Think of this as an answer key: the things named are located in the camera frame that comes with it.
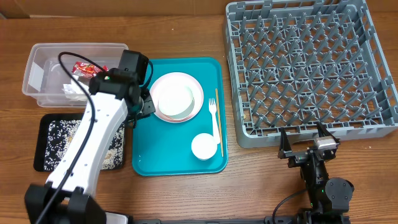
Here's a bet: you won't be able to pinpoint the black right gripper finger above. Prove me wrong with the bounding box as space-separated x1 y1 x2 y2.
317 122 335 139
279 128 292 152

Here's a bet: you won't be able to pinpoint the white bowl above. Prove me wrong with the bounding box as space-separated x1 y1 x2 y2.
158 85 195 119

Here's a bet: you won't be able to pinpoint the white plastic cup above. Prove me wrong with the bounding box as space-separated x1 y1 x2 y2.
191 133 218 161

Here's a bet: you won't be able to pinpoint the red snack wrapper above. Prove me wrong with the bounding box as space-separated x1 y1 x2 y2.
72 62 108 78

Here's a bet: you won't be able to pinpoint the rice and peanut leftovers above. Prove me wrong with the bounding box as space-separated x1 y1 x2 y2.
43 119 125 171

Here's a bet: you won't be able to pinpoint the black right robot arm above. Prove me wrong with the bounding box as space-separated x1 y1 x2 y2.
272 123 354 224

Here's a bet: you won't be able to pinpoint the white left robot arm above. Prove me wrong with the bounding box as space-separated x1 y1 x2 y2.
24 50 155 223

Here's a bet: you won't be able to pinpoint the grey dishwasher rack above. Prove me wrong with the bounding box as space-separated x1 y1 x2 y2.
224 0 397 148

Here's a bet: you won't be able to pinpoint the pink plate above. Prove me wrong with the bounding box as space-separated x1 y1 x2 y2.
150 72 204 123

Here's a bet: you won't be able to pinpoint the teal plastic tray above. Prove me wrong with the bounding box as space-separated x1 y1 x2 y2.
132 57 228 176

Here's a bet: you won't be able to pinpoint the white plastic fork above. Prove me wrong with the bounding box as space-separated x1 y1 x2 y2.
208 98 221 144

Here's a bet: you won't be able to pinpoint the wooden chopstick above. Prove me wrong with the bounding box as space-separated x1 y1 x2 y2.
215 88 224 157

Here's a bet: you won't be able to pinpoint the crumpled white tissue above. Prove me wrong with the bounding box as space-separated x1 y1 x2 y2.
63 80 87 101

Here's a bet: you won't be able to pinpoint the black plastic tray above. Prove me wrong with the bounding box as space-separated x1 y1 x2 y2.
32 112 126 172

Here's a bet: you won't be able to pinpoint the clear plastic bin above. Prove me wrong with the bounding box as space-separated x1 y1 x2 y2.
22 42 129 108

